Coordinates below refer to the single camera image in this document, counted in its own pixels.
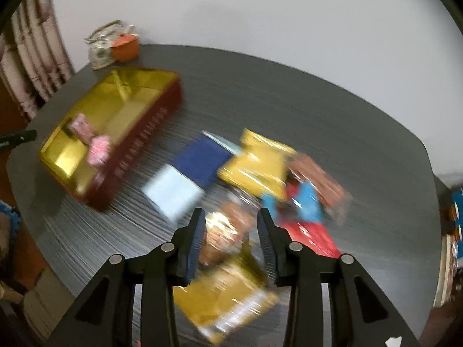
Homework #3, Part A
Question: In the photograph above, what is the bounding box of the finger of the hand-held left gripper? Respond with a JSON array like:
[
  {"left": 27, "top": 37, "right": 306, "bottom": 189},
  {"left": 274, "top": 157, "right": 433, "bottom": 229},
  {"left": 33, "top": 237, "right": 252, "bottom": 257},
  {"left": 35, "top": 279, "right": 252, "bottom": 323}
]
[{"left": 0, "top": 129, "right": 37, "bottom": 149}]

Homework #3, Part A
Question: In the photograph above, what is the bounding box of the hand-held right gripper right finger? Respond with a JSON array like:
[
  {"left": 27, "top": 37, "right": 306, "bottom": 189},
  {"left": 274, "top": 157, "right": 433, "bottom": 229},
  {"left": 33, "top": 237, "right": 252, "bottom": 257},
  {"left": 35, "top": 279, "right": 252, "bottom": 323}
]
[{"left": 257, "top": 208, "right": 420, "bottom": 347}]

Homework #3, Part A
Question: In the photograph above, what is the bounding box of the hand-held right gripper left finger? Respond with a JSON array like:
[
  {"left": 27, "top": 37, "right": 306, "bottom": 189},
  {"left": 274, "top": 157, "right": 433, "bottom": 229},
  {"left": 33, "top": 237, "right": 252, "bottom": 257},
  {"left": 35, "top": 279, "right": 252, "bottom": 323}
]
[{"left": 47, "top": 208, "right": 206, "bottom": 347}]

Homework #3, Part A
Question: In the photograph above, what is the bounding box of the gold snack packet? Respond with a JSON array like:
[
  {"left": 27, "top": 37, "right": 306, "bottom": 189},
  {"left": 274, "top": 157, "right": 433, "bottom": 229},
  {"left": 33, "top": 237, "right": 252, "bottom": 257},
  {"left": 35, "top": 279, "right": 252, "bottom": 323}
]
[{"left": 173, "top": 202, "right": 280, "bottom": 345}]

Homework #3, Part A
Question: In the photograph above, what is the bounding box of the yellow snack packet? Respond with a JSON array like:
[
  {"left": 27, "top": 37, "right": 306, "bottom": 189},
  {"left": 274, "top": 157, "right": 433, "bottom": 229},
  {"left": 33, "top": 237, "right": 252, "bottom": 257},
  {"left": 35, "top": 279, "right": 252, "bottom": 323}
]
[{"left": 217, "top": 128, "right": 299, "bottom": 201}]

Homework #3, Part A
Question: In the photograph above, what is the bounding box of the red tin box gold inside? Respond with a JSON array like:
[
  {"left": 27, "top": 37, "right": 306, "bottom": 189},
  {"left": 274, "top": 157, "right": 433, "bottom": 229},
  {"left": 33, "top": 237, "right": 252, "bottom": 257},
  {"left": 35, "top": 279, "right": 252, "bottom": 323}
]
[{"left": 38, "top": 68, "right": 183, "bottom": 213}]

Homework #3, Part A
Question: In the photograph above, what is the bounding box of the clear packet of twisted snacks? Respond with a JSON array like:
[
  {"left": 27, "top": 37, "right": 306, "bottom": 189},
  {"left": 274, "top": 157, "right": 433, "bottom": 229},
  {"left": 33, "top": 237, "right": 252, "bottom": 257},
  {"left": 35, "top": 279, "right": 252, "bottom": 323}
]
[{"left": 286, "top": 154, "right": 353, "bottom": 221}]

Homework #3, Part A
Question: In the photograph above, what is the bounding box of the red snack packet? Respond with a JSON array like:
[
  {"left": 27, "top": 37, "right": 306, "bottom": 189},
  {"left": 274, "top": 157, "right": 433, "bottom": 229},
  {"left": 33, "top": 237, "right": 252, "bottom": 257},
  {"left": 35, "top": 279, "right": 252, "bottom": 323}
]
[{"left": 278, "top": 220, "right": 342, "bottom": 259}]

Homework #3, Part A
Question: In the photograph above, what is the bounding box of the small blue snack packet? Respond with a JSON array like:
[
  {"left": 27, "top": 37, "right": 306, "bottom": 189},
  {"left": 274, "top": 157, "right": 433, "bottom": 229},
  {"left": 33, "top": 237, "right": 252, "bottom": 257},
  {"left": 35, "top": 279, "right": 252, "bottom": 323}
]
[{"left": 260, "top": 181, "right": 324, "bottom": 225}]

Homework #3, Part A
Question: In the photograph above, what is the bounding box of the pink wrapped candy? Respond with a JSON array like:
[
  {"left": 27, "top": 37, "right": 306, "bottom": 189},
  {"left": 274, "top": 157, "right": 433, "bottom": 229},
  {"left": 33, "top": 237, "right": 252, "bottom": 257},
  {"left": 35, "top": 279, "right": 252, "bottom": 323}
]
[
  {"left": 69, "top": 114, "right": 95, "bottom": 141},
  {"left": 87, "top": 134, "right": 111, "bottom": 165}
]

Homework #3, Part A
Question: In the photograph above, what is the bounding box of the blue and white snack packet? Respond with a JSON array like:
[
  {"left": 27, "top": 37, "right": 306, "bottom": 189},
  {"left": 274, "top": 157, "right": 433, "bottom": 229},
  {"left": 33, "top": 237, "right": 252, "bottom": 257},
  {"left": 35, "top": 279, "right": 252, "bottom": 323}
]
[{"left": 141, "top": 132, "right": 241, "bottom": 225}]

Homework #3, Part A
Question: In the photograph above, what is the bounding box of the beige striped curtain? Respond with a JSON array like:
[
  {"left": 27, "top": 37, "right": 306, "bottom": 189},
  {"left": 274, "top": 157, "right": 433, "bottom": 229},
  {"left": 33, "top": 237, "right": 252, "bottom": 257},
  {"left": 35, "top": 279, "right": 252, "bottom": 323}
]
[{"left": 0, "top": 0, "right": 75, "bottom": 116}]

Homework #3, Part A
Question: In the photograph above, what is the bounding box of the orange cup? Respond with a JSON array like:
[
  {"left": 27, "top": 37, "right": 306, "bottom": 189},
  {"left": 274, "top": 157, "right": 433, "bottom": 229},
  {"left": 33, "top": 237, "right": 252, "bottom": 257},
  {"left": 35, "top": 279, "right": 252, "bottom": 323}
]
[{"left": 110, "top": 32, "right": 140, "bottom": 62}]

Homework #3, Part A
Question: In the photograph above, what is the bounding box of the stack of books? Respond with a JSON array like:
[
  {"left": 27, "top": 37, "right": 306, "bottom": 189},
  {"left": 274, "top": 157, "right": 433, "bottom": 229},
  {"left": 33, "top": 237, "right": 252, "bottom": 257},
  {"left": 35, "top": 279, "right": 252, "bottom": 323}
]
[{"left": 434, "top": 235, "right": 463, "bottom": 308}]

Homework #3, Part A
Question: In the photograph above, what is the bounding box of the blue box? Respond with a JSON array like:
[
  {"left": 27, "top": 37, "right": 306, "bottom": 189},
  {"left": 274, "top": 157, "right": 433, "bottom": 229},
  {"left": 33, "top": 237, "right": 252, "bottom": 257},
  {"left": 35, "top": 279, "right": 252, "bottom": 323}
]
[{"left": 450, "top": 190, "right": 463, "bottom": 243}]

